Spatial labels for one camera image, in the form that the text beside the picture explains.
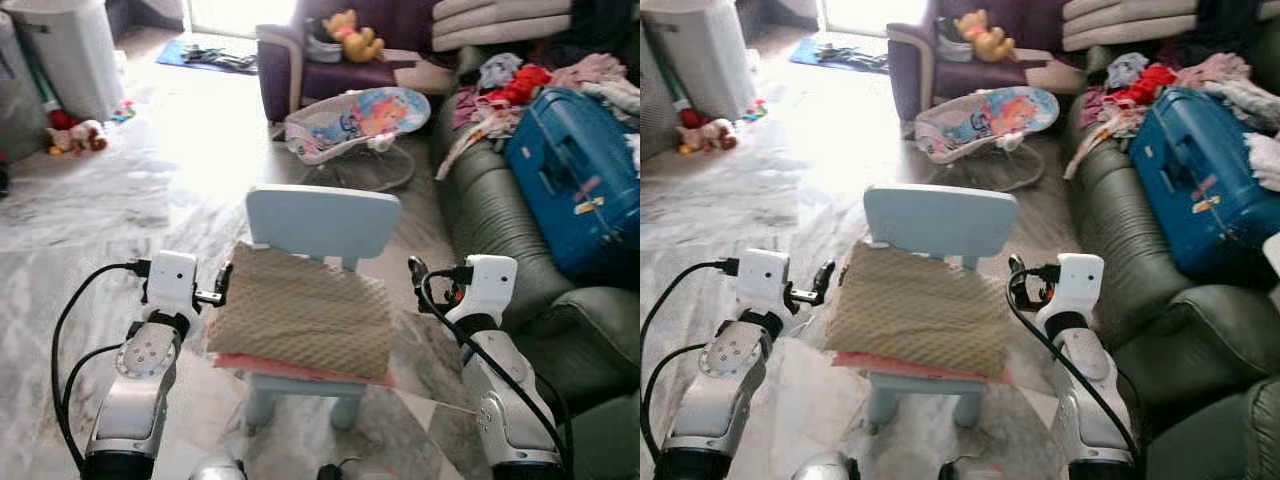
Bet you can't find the pink garment pile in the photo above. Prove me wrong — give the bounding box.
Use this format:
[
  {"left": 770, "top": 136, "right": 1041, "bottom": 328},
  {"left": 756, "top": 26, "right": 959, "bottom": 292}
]
[
  {"left": 1175, "top": 53, "right": 1253, "bottom": 93},
  {"left": 550, "top": 53, "right": 631, "bottom": 93}
]

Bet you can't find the purple armchair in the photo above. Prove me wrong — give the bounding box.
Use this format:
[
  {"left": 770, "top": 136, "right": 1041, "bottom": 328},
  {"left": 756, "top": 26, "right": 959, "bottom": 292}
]
[
  {"left": 257, "top": 0, "right": 453, "bottom": 124},
  {"left": 887, "top": 0, "right": 1079, "bottom": 124}
]

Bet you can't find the beige folded mattress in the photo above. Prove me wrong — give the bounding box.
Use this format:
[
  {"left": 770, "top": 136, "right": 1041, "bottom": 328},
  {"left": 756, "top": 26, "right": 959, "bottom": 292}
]
[
  {"left": 432, "top": 0, "right": 573, "bottom": 53},
  {"left": 1062, "top": 0, "right": 1201, "bottom": 53}
]

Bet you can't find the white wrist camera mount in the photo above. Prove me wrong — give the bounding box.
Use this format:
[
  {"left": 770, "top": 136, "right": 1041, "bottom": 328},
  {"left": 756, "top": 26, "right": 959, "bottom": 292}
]
[
  {"left": 145, "top": 250, "right": 201, "bottom": 321},
  {"left": 1035, "top": 253, "right": 1106, "bottom": 336},
  {"left": 735, "top": 248, "right": 792, "bottom": 321},
  {"left": 447, "top": 255, "right": 519, "bottom": 326}
]

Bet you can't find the grey blue garment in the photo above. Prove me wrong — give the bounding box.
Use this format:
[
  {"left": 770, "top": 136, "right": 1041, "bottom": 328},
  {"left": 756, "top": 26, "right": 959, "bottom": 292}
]
[
  {"left": 1105, "top": 53, "right": 1151, "bottom": 91},
  {"left": 478, "top": 53, "right": 523, "bottom": 91}
]

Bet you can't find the blue hard suitcase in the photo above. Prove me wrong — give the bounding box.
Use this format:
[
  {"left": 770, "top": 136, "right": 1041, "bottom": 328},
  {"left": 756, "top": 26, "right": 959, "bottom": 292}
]
[
  {"left": 1128, "top": 87, "right": 1280, "bottom": 281},
  {"left": 503, "top": 87, "right": 641, "bottom": 281}
]

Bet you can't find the yellow bear plush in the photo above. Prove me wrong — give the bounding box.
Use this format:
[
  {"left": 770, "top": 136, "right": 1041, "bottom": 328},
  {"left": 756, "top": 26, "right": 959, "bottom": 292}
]
[
  {"left": 322, "top": 10, "right": 385, "bottom": 63},
  {"left": 953, "top": 10, "right": 1016, "bottom": 63}
]

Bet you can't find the pink printed baby bouncer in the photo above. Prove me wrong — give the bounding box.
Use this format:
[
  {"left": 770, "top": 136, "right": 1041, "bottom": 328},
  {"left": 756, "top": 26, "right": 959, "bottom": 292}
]
[
  {"left": 915, "top": 87, "right": 1061, "bottom": 191},
  {"left": 285, "top": 87, "right": 432, "bottom": 191}
]

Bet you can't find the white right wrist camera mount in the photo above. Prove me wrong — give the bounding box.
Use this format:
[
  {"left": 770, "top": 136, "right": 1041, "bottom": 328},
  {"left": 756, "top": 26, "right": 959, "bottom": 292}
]
[
  {"left": 447, "top": 255, "right": 519, "bottom": 326},
  {"left": 1035, "top": 253, "right": 1106, "bottom": 336}
]

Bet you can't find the grey cloth bundle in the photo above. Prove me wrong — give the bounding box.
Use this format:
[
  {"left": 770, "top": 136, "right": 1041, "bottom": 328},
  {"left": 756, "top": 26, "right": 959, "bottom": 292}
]
[
  {"left": 936, "top": 18, "right": 976, "bottom": 63},
  {"left": 305, "top": 20, "right": 347, "bottom": 64}
]

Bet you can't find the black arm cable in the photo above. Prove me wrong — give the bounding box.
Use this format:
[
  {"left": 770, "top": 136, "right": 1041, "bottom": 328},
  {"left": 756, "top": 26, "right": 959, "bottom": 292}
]
[
  {"left": 418, "top": 262, "right": 576, "bottom": 476},
  {"left": 640, "top": 257, "right": 739, "bottom": 471},
  {"left": 1005, "top": 262, "right": 1146, "bottom": 471},
  {"left": 50, "top": 259, "right": 151, "bottom": 473}
]

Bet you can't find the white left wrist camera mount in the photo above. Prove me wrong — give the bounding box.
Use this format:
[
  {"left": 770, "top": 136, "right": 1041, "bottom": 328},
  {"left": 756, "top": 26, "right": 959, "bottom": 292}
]
[
  {"left": 735, "top": 248, "right": 792, "bottom": 321},
  {"left": 145, "top": 250, "right": 201, "bottom": 321}
]

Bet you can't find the green leather sofa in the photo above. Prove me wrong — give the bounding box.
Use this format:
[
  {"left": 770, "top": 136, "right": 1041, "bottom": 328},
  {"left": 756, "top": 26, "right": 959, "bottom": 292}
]
[
  {"left": 432, "top": 88, "right": 641, "bottom": 480},
  {"left": 1060, "top": 93, "right": 1280, "bottom": 480}
]

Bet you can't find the brown and red plush toy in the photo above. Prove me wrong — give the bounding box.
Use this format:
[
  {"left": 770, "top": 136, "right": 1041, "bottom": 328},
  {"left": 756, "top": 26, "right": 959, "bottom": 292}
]
[
  {"left": 45, "top": 118, "right": 109, "bottom": 156},
  {"left": 678, "top": 118, "right": 739, "bottom": 156}
]

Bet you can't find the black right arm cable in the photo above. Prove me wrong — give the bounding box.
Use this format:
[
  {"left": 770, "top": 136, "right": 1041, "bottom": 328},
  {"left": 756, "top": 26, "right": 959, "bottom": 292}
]
[
  {"left": 1005, "top": 262, "right": 1146, "bottom": 471},
  {"left": 418, "top": 262, "right": 576, "bottom": 476}
]

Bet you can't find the blue floor mat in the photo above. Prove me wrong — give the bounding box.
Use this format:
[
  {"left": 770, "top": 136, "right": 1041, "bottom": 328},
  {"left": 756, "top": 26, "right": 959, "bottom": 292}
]
[
  {"left": 155, "top": 38, "right": 259, "bottom": 76},
  {"left": 788, "top": 38, "right": 889, "bottom": 74}
]

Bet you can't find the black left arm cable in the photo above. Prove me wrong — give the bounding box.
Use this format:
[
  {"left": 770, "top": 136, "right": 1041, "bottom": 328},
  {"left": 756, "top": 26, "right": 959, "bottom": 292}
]
[
  {"left": 640, "top": 257, "right": 739, "bottom": 471},
  {"left": 50, "top": 259, "right": 151, "bottom": 473}
]

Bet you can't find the beige dimpled pillow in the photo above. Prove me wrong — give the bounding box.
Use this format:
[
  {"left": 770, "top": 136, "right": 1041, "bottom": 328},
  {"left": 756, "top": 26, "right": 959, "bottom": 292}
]
[
  {"left": 207, "top": 243, "right": 396, "bottom": 388},
  {"left": 825, "top": 240, "right": 1011, "bottom": 386}
]

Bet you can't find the light blue child chair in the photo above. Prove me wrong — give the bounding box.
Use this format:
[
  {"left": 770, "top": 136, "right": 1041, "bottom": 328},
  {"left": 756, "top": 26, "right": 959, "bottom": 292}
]
[
  {"left": 862, "top": 185, "right": 1021, "bottom": 434},
  {"left": 243, "top": 185, "right": 403, "bottom": 433}
]

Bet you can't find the white air purifier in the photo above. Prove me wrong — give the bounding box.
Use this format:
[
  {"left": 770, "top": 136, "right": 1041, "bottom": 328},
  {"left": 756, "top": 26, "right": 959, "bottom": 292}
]
[
  {"left": 640, "top": 0, "right": 758, "bottom": 122},
  {"left": 5, "top": 0, "right": 126, "bottom": 122}
]

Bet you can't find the silver robot left leg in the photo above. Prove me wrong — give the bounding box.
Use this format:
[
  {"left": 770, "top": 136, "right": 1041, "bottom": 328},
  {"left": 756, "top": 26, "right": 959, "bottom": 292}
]
[
  {"left": 190, "top": 455, "right": 247, "bottom": 480},
  {"left": 790, "top": 452, "right": 861, "bottom": 480}
]

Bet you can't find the red garment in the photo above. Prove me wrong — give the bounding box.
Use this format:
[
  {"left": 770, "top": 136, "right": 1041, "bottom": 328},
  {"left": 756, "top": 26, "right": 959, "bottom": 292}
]
[
  {"left": 480, "top": 65, "right": 553, "bottom": 107},
  {"left": 1110, "top": 65, "right": 1179, "bottom": 107}
]

